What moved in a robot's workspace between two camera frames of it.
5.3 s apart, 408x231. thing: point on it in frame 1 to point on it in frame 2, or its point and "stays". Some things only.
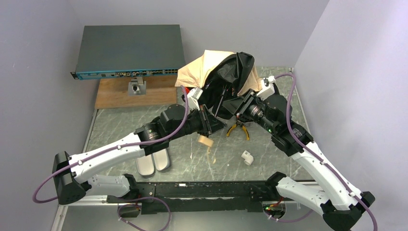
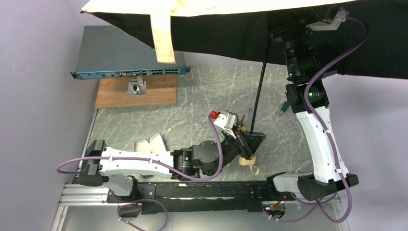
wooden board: [113, 93] stays
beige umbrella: [220, 76] to [366, 37]
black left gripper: [207, 120] to [243, 144]
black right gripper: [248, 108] to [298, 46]
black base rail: [195, 198] stays
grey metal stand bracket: [137, 87] stays
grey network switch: [126, 51] stays
